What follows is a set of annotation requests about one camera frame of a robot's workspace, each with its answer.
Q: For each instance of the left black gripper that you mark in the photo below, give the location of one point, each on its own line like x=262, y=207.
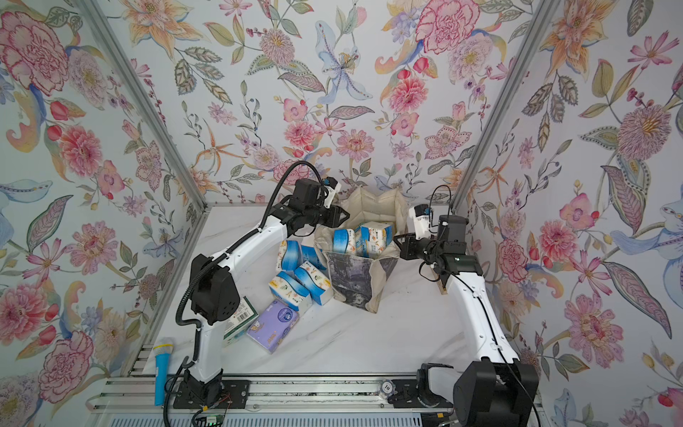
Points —
x=333, y=213

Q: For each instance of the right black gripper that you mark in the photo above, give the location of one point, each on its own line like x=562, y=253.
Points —
x=410, y=249

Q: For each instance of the light blue tissue pack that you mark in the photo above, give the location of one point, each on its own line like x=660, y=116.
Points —
x=289, y=256

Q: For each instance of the beige canvas bag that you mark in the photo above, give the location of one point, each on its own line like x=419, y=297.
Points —
x=359, y=281

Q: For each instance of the blue floral tissue pack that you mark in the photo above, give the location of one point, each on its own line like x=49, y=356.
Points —
x=372, y=238
x=316, y=282
x=291, y=292
x=344, y=241

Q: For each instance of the green white tissue box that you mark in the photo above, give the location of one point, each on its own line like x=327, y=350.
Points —
x=240, y=321

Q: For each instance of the purple tissue pack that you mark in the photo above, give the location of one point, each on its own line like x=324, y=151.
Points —
x=273, y=325

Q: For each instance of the blue floral tissue pack front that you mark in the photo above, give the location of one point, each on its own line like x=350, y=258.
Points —
x=372, y=238

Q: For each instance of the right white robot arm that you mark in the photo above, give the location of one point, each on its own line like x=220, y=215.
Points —
x=497, y=388

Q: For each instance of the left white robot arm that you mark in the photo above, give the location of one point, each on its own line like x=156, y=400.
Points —
x=213, y=294

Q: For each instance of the blue tissue pack by bag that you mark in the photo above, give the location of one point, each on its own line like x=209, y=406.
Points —
x=310, y=253

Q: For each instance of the wooden chessboard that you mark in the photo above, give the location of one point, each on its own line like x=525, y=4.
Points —
x=442, y=280

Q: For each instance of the blue microphone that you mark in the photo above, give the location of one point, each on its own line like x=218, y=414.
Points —
x=162, y=352

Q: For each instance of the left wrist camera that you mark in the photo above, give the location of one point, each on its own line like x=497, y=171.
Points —
x=332, y=187

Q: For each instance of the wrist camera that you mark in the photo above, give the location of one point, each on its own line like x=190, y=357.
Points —
x=332, y=187
x=421, y=216

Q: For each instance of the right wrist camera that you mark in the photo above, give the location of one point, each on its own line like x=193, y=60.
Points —
x=421, y=216

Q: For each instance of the metal base rail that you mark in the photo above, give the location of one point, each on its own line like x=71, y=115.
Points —
x=274, y=400

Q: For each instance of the aluminium corner post right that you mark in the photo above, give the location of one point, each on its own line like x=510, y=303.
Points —
x=539, y=23

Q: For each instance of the aluminium corner post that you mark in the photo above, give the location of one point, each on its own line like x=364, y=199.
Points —
x=539, y=23
x=95, y=18

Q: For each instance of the aluminium corner post left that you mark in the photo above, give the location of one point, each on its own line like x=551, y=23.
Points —
x=95, y=18

